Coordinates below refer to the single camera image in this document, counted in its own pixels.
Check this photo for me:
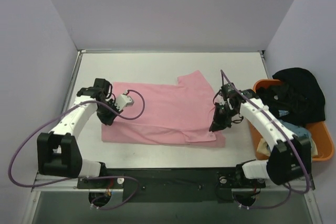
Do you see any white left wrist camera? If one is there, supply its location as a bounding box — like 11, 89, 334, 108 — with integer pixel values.
114, 94, 134, 111

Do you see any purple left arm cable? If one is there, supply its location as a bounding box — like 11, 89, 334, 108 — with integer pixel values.
8, 89, 146, 211

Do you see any pink t shirt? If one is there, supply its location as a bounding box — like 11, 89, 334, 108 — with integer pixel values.
101, 71, 225, 147

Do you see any orange plastic basket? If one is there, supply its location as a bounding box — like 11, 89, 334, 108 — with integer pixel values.
248, 79, 334, 162

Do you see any black garment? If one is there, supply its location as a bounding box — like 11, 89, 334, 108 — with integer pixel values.
256, 67, 326, 126

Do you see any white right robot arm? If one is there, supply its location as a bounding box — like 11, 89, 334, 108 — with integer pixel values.
209, 84, 311, 187

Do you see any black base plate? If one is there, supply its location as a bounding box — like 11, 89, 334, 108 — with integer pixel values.
88, 177, 266, 207

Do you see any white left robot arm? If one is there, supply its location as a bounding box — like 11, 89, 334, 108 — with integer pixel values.
37, 78, 119, 188

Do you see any cream garment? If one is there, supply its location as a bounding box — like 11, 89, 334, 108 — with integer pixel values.
257, 138, 271, 157

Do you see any aluminium front rail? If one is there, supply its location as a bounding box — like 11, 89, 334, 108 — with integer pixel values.
33, 165, 314, 191

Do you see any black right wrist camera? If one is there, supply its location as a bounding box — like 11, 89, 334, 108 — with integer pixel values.
220, 83, 236, 100

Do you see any blue garment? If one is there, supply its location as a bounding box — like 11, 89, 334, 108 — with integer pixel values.
279, 119, 318, 158

